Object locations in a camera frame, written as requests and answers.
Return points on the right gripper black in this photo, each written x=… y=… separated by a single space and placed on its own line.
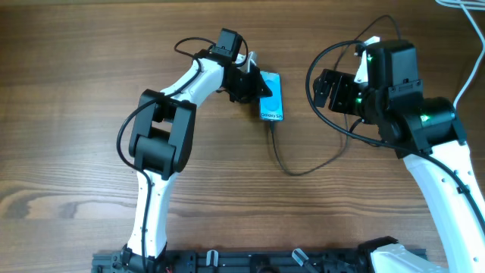
x=342 y=95

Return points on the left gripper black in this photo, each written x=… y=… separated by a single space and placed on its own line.
x=255 y=90

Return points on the turquoise screen smartphone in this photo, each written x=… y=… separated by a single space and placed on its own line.
x=271 y=108

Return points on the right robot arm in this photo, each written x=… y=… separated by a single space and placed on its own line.
x=426 y=133

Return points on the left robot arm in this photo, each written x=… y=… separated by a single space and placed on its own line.
x=162 y=135

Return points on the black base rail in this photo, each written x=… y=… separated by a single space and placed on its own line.
x=213 y=261

